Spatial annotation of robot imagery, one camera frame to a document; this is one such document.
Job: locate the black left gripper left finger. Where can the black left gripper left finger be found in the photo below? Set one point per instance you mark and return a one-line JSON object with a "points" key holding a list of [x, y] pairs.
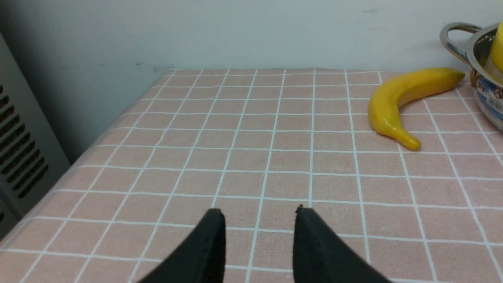
{"points": [[200, 258]]}

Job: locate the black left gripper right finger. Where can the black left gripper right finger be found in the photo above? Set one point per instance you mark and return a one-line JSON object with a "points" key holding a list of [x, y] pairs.
{"points": [[320, 256]]}

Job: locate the yellow banana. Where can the yellow banana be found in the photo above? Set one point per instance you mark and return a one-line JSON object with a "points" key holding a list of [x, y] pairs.
{"points": [[383, 110]]}

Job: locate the pink checkered tablecloth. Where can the pink checkered tablecloth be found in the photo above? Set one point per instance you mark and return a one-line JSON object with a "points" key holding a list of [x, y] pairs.
{"points": [[257, 144]]}

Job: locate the grey vented cabinet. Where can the grey vented cabinet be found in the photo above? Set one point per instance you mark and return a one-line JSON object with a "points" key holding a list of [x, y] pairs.
{"points": [[31, 158]]}

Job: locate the stainless steel pot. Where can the stainless steel pot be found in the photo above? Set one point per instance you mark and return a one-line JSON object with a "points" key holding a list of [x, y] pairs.
{"points": [[485, 77]]}

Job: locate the yellow bamboo steamer basket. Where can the yellow bamboo steamer basket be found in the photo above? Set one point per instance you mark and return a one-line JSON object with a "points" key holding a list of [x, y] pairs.
{"points": [[497, 48]]}

